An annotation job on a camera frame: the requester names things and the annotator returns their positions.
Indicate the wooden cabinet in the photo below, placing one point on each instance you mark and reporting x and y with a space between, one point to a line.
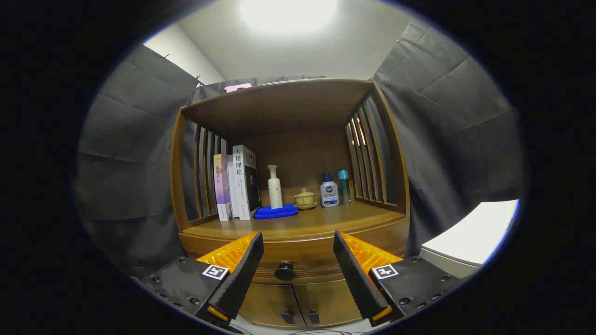
279 107

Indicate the black drawer knob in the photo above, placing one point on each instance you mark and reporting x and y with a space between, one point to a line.
284 271

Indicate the thick white and black book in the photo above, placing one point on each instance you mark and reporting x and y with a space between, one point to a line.
240 186

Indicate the tall white pump bottle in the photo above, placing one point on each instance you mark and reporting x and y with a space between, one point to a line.
275 193

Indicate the wooden drawer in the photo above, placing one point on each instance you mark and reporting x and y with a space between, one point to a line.
298 253

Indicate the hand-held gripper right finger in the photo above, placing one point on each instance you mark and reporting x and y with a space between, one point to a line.
354 274

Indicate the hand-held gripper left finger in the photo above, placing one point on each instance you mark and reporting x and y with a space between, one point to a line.
242 274

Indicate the white plastic box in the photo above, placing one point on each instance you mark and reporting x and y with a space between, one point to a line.
470 232

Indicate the purple book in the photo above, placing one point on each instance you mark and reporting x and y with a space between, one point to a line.
221 186

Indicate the yellow lidded teacup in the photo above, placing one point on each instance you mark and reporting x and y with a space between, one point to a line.
305 199

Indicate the folded blue cloth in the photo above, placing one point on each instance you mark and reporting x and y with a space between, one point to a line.
275 212

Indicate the thin white book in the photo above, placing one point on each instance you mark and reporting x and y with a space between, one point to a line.
233 195

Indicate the wooden countertop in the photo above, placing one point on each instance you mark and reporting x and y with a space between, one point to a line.
326 218

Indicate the white bottle with blue pump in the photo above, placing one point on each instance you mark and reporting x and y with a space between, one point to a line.
329 193

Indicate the teal bottle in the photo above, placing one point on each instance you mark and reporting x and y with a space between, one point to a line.
344 186

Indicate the wooden cabinet door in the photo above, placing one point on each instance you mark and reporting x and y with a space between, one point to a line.
265 302
333 300

